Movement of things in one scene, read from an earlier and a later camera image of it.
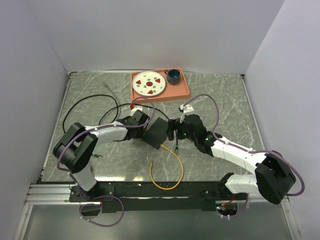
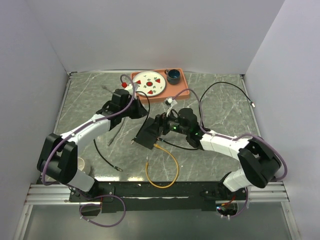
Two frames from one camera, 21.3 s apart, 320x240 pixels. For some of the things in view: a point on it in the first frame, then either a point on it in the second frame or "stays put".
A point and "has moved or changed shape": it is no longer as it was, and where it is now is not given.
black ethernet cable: x=116 y=105 -> x=203 y=91
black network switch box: x=157 y=133 has moved or changed shape
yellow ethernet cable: x=150 y=170 -> x=147 y=164
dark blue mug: x=173 y=76 stays put
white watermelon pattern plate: x=149 y=83 stays put
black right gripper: x=173 y=124 -> x=162 y=120
